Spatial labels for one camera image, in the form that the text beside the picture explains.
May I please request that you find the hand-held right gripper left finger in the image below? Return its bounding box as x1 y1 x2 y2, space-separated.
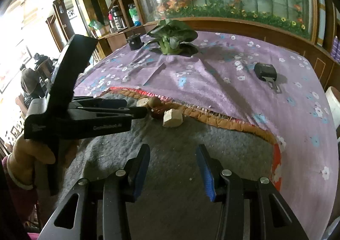
37 144 151 240

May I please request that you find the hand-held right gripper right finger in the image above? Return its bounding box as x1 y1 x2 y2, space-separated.
196 144 310 240

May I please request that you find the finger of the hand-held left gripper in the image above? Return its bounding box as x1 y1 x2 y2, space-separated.
71 98 128 110
69 108 148 139

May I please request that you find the red date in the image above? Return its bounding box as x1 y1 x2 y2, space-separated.
150 108 164 120

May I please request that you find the brown longan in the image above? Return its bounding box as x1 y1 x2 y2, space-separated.
147 97 162 110

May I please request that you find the person's left forearm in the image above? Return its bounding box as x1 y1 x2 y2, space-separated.
0 158 40 240

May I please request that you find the person's left hand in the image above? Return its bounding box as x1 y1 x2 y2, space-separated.
7 137 57 190

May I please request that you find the grey mat with red border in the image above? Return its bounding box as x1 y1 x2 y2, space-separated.
57 86 282 240

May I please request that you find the green plastic bag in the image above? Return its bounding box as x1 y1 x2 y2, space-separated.
88 19 104 31

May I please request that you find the wooden side cabinet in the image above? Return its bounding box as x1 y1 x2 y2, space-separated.
89 25 149 58

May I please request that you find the black cylindrical holder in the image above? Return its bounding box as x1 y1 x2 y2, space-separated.
126 33 143 51

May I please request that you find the black thermos jug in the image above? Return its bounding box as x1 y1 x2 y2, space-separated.
110 6 125 29

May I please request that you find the green plastic bottle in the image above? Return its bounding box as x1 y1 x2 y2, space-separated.
128 3 141 27

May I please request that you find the green bok choy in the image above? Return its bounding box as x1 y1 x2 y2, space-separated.
145 19 198 57

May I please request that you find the purple floral tablecloth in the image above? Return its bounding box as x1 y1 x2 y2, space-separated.
74 30 340 230

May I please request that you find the black belt buckle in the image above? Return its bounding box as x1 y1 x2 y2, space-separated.
254 62 283 94

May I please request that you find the white bucket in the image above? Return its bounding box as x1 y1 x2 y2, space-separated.
325 86 340 124

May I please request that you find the framed wall picture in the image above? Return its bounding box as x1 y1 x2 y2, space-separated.
0 43 33 93

